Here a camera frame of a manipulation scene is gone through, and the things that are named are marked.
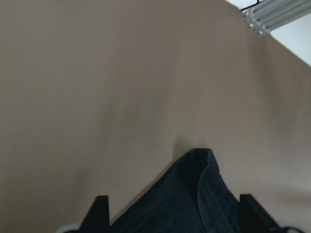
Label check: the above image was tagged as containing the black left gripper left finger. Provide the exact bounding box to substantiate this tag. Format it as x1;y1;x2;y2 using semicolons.
79;195;109;233

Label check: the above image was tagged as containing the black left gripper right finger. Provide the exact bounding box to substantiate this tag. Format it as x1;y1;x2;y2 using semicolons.
239;194;279;233

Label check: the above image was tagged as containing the black t-shirt with logo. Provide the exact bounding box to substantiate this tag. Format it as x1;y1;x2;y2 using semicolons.
109;148;241;233

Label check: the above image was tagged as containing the aluminium frame post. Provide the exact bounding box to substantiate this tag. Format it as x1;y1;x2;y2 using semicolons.
241;0;311;37

